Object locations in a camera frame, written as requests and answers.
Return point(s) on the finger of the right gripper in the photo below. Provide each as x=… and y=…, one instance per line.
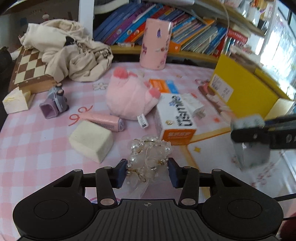
x=276, y=137
x=281, y=119

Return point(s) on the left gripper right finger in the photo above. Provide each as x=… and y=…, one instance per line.
x=187, y=179

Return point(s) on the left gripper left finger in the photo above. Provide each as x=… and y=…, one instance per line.
x=107, y=179

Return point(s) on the clear packing tape roll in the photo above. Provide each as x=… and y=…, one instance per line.
x=250, y=155

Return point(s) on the white foam block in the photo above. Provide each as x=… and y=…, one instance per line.
x=91, y=140

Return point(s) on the pearl bead hair accessory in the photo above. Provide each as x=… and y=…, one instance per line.
x=146, y=164

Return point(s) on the white orange usmile box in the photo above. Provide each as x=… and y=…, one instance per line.
x=173, y=120

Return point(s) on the pink eraser stick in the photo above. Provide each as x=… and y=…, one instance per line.
x=110, y=122

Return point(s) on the pink plush paw toy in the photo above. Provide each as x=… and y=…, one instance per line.
x=129, y=96

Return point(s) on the yellow cardboard box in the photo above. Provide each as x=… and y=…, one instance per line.
x=248, y=92

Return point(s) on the orange blue flat box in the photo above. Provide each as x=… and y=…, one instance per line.
x=164, y=86

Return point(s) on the cream foam wedge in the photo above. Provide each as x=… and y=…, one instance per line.
x=17, y=100

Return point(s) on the beige canvas bag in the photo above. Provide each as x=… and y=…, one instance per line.
x=68, y=51

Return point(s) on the wooden chess board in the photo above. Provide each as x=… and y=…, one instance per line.
x=29, y=73

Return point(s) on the pink cylindrical tissue tube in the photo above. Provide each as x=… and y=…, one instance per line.
x=155, y=44

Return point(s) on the row of colourful books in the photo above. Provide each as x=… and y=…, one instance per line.
x=126, y=24

